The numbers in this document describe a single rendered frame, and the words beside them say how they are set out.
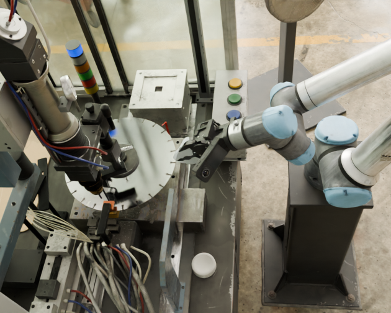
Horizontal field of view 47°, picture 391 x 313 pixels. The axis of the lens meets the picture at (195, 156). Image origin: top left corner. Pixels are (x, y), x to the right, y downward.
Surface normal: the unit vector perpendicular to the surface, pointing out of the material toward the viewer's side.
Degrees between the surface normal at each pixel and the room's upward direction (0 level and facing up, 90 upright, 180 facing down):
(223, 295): 0
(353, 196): 97
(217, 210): 0
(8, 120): 90
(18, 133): 90
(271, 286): 0
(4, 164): 90
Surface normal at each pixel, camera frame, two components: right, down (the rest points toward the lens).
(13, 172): 0.99, 0.00
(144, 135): -0.12, -0.57
